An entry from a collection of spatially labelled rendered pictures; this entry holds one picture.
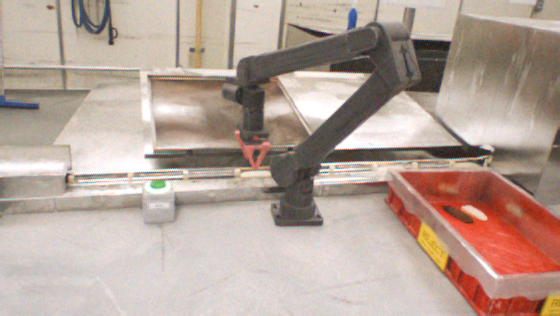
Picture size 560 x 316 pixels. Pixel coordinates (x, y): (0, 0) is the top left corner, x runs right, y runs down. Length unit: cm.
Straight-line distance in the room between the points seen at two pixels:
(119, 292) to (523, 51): 125
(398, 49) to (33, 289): 79
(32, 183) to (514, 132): 132
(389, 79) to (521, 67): 73
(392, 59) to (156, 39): 414
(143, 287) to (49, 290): 16
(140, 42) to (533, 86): 398
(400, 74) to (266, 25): 391
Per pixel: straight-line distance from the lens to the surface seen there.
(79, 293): 92
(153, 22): 485
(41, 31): 493
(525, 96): 151
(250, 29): 468
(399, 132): 163
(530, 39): 152
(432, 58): 345
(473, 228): 127
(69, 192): 117
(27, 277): 98
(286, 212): 110
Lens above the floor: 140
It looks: 23 degrees down
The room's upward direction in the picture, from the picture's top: 6 degrees clockwise
